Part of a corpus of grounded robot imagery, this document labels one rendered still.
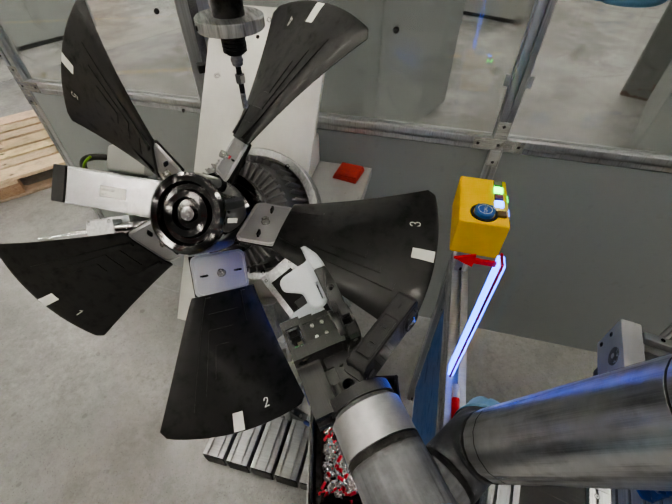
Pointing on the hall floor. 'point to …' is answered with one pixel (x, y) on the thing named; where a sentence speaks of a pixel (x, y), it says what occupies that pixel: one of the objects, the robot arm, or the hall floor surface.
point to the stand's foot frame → (267, 448)
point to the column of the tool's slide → (191, 38)
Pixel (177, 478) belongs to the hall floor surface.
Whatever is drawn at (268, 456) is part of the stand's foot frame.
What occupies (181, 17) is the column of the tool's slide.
